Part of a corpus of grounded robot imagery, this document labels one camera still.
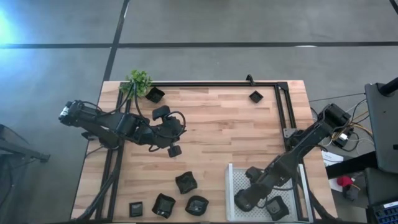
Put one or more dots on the black aluminium table frame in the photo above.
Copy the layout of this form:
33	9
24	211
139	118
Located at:
217	84

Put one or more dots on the dark grey seat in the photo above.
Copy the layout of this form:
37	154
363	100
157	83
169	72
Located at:
381	186

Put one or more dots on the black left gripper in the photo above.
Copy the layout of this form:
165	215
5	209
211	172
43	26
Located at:
169	133

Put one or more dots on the black pole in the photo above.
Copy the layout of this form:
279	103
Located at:
388	87

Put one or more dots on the black clamp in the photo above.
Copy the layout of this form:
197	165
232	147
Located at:
249	79

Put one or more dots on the black flared square plate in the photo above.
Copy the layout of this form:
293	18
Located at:
163	205
155	95

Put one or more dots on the white paper sheet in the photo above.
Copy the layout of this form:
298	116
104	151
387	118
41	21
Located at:
331	157

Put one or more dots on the white metal frame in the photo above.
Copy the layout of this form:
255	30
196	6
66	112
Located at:
231	193

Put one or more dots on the red cloth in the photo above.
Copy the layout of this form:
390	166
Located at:
344	181

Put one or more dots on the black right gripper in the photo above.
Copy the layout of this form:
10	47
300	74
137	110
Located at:
266	189

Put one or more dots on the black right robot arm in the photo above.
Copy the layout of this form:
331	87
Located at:
311	138

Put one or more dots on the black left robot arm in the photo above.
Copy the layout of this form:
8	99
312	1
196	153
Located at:
93	119

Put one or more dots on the black tripod stand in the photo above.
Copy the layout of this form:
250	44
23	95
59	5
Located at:
31	154

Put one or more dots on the small black square plate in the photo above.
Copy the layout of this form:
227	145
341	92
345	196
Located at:
136	209
256	96

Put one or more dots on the black wavy square plate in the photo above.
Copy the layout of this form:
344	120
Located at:
186	182
286	210

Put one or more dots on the black keyboard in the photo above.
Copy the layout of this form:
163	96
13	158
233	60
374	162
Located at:
385	213

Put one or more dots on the green plant in white pot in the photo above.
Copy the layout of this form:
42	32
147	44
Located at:
138	81

